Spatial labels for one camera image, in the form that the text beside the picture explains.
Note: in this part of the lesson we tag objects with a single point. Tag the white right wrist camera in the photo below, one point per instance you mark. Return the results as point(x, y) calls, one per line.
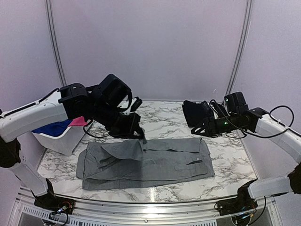
point(218, 108)

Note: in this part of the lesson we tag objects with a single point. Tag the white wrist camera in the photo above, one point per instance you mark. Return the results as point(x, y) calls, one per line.
point(135, 104)
point(218, 108)

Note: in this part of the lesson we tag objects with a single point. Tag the pink garment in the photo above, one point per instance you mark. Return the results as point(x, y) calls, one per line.
point(80, 121)

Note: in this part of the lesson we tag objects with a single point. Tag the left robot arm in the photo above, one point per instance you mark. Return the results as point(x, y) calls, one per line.
point(110, 103)

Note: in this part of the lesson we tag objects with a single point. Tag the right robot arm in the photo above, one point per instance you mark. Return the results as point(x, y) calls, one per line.
point(261, 124)

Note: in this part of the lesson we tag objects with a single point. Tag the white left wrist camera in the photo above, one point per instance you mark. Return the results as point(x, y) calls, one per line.
point(135, 104)

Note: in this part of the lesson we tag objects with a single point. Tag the blue garment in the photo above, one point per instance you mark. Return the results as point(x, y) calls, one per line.
point(54, 129)

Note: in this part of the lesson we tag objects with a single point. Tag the black t-shirt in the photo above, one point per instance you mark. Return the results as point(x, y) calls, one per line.
point(196, 112)

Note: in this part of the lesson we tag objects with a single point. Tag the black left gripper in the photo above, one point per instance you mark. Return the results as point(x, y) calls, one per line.
point(128, 132)

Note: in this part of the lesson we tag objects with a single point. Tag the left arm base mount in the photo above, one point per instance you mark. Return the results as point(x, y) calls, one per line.
point(54, 203)

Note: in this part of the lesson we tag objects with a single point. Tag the aluminium corner post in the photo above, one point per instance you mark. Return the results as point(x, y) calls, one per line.
point(241, 46)
point(54, 42)

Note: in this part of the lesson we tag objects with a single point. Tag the white plastic laundry basket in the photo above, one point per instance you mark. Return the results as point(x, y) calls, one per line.
point(65, 143)

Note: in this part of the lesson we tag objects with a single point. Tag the grey garment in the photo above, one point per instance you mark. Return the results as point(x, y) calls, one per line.
point(134, 164)

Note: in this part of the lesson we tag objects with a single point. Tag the aluminium front frame rail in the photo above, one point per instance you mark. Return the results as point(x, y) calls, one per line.
point(105, 213)

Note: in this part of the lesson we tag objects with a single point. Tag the left aluminium corner post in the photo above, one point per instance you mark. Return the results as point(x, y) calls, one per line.
point(54, 42)

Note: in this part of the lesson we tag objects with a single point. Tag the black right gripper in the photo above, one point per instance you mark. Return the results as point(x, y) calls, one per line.
point(209, 124)

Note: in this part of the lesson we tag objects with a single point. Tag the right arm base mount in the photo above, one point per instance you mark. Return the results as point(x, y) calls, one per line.
point(235, 205)

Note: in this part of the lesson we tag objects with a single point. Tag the right aluminium corner post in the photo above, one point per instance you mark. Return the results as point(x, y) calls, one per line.
point(241, 46)

